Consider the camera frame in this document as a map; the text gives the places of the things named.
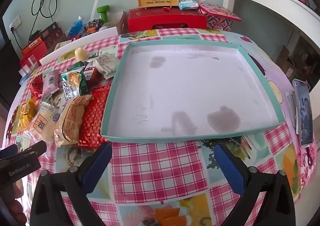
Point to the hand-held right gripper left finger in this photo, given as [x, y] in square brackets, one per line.
[97, 166]

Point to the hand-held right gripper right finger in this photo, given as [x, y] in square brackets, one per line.
[231, 171]

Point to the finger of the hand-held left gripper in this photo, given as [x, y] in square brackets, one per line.
[32, 149]
[8, 152]

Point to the clear packet with orange label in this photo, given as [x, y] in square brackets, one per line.
[43, 122]

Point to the yellow bread packet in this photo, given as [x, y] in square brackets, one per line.
[25, 114]

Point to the beige bread packet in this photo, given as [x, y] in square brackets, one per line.
[71, 121]

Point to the red patterned snack packet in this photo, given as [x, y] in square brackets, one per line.
[93, 116]

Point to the red crinkled snack packet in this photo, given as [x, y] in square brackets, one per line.
[36, 88]

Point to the pink snack packet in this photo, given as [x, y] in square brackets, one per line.
[51, 82]

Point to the green and white cracker packet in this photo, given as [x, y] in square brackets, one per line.
[72, 86]

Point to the red and white snack packet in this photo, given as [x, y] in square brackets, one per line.
[91, 74]

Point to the teal-rimmed white tray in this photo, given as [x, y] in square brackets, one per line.
[187, 86]

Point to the white pastry packet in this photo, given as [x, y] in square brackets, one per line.
[107, 64]

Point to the cream jelly cup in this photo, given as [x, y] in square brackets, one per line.
[81, 54]

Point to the person's left hand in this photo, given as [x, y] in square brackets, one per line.
[17, 203]

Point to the pink checked printed tablecloth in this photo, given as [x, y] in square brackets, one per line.
[155, 166]

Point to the clear plastic box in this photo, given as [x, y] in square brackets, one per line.
[28, 64]

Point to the white phone stand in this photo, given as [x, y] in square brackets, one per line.
[291, 106]

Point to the smartphone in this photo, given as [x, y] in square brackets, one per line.
[303, 113]

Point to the orange box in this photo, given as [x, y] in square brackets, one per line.
[33, 46]

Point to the white printed carton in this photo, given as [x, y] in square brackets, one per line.
[60, 44]

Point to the black power adapter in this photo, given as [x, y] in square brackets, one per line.
[35, 35]

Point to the cardboard box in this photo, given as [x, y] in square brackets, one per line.
[285, 62]

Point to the blue plastic bottle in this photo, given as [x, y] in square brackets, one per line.
[75, 27]

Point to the pile of small toys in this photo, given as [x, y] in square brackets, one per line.
[93, 26]

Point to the clear plastic bottle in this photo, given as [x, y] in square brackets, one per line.
[110, 24]

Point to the red patterned box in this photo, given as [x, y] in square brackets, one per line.
[220, 25]

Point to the green dumbbell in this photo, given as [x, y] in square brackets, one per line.
[103, 13]

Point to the large red gift box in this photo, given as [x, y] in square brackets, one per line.
[167, 19]

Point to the wet wipes packet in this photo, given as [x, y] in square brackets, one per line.
[188, 4]

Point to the wall socket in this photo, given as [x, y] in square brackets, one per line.
[14, 24]

